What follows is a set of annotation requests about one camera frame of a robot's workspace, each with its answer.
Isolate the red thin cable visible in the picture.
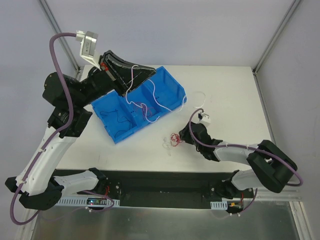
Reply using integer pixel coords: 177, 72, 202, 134
169, 132, 185, 147
132, 101, 157, 122

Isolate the dark thin cable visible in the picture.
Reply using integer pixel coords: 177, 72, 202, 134
99, 108, 133, 137

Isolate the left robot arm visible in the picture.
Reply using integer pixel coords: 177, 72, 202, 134
5, 50, 156, 211

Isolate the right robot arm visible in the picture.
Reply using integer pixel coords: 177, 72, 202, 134
178, 122, 298, 199

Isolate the blue plastic divided bin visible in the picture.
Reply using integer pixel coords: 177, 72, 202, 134
91, 66, 187, 144

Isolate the silver metal sheet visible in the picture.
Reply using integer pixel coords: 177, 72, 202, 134
31, 201, 300, 240

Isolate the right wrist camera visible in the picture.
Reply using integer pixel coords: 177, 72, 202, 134
198, 112, 211, 127

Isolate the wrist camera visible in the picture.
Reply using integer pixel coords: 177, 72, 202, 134
198, 112, 211, 127
75, 30, 100, 69

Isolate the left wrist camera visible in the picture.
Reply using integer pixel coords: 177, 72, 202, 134
75, 30, 100, 69

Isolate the right white cable duct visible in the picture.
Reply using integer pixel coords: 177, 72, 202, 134
210, 200, 228, 211

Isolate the white cable duct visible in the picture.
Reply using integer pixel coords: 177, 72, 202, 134
55, 196, 113, 208
210, 200, 228, 211

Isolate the left aluminium frame post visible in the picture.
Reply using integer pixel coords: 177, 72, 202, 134
37, 0, 81, 76

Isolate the aluminium frame post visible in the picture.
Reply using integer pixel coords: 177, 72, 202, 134
37, 0, 81, 76
252, 0, 303, 76

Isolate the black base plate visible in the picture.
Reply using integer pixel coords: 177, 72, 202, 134
76, 170, 253, 210

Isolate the right aluminium frame post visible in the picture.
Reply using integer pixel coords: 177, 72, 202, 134
252, 0, 303, 76

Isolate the left white cable duct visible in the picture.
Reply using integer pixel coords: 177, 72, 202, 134
55, 196, 113, 208

